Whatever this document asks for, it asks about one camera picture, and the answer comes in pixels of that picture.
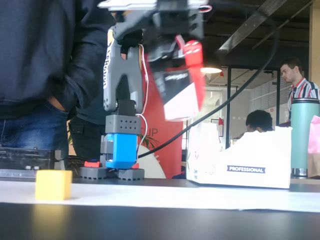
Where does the black equipment case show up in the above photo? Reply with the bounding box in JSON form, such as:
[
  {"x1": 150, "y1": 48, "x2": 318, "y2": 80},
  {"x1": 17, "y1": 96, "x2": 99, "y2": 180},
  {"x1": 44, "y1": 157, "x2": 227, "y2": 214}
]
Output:
[{"x1": 0, "y1": 146, "x2": 63, "y2": 176}]

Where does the brown paper bag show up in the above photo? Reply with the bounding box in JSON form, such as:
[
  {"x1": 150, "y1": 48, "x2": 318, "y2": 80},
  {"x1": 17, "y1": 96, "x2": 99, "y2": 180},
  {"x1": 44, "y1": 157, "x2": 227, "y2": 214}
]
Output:
[{"x1": 307, "y1": 152, "x2": 320, "y2": 179}]

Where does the clear plastic tray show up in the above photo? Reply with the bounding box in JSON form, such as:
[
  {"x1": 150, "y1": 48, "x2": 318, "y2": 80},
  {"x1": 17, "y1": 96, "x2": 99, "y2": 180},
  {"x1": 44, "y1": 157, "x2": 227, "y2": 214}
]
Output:
[{"x1": 0, "y1": 168, "x2": 57, "y2": 180}]

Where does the white carton with Professional label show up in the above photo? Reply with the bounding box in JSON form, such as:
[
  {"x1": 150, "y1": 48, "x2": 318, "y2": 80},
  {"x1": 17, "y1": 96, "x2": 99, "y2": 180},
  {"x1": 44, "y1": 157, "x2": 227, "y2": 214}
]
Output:
[{"x1": 186, "y1": 122, "x2": 293, "y2": 190}]

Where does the grey robot arm blue base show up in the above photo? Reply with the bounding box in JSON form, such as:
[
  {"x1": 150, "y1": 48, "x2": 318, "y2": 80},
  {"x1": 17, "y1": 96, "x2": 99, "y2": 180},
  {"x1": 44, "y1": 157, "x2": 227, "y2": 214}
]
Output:
[{"x1": 79, "y1": 0, "x2": 205, "y2": 181}]

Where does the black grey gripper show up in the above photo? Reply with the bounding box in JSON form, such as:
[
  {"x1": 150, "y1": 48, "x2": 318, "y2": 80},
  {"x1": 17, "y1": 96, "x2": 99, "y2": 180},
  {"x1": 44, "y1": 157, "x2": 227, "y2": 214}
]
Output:
[{"x1": 146, "y1": 12, "x2": 208, "y2": 114}]

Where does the person in navy hoodie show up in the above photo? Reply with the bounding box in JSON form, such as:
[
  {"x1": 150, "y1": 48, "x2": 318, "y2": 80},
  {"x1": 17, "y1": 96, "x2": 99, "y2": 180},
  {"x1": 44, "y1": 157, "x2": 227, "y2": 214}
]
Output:
[{"x1": 0, "y1": 0, "x2": 116, "y2": 173}]

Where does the black steel ceiling beam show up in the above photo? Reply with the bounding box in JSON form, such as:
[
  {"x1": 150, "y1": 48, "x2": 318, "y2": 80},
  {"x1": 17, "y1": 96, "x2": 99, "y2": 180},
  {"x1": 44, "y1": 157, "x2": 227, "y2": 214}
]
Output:
[{"x1": 217, "y1": 0, "x2": 315, "y2": 55}]

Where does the red white servo wire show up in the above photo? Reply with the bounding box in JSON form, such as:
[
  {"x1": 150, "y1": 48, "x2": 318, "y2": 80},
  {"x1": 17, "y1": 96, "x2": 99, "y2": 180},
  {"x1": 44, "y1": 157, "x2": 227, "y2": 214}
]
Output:
[{"x1": 135, "y1": 43, "x2": 150, "y2": 157}]

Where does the white paper sheet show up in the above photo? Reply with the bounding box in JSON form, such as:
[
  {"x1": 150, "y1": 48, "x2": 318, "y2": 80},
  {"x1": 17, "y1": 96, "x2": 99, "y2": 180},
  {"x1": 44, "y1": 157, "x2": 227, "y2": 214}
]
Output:
[{"x1": 0, "y1": 180, "x2": 320, "y2": 213}]

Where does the green potted plant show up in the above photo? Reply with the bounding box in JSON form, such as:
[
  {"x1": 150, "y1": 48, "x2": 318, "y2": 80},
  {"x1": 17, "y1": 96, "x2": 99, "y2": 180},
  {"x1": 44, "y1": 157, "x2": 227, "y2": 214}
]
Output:
[{"x1": 138, "y1": 133, "x2": 161, "y2": 151}]

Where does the servo wire bundle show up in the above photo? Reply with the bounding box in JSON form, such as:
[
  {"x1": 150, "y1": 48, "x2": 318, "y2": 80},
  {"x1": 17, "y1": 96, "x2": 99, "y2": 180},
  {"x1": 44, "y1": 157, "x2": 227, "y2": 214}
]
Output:
[{"x1": 197, "y1": 4, "x2": 213, "y2": 14}]

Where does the seated person with black hair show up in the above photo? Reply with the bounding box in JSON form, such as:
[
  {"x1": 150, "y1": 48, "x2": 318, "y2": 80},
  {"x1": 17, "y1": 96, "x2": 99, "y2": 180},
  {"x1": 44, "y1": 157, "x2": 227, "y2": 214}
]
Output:
[{"x1": 245, "y1": 109, "x2": 274, "y2": 133}]

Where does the glowing pendant lamp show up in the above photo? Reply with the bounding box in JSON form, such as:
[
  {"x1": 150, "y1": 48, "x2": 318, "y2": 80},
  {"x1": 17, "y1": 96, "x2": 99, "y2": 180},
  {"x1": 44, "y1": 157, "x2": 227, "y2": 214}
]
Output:
[{"x1": 199, "y1": 66, "x2": 223, "y2": 75}]

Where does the yellow cube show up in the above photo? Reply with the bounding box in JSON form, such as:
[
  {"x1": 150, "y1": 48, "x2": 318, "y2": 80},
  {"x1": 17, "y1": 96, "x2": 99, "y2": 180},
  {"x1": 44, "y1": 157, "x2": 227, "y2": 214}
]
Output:
[{"x1": 34, "y1": 169, "x2": 73, "y2": 201}]

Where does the teal thermos bottle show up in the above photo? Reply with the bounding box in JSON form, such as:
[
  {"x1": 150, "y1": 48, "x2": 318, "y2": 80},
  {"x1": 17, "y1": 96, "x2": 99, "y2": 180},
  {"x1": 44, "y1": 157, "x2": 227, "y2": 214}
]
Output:
[{"x1": 290, "y1": 97, "x2": 320, "y2": 177}]

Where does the black camera cable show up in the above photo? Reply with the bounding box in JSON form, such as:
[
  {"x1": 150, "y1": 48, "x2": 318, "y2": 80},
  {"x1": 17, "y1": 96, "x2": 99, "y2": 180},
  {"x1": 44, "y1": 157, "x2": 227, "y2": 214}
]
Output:
[{"x1": 137, "y1": 22, "x2": 281, "y2": 159}]

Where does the man in striped shirt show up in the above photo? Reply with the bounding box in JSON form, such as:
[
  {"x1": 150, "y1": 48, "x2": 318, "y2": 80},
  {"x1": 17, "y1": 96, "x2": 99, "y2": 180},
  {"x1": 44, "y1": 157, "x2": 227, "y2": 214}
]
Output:
[{"x1": 279, "y1": 56, "x2": 320, "y2": 123}]

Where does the black partition frame post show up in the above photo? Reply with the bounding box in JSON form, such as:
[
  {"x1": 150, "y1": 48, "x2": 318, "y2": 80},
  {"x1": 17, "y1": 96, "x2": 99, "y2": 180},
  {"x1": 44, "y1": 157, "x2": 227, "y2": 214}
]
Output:
[{"x1": 226, "y1": 66, "x2": 232, "y2": 150}]

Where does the black and white cardboard box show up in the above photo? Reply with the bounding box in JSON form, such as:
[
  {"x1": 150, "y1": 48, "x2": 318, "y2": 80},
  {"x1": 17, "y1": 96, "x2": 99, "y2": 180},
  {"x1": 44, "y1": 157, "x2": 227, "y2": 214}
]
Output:
[{"x1": 153, "y1": 69, "x2": 201, "y2": 123}]

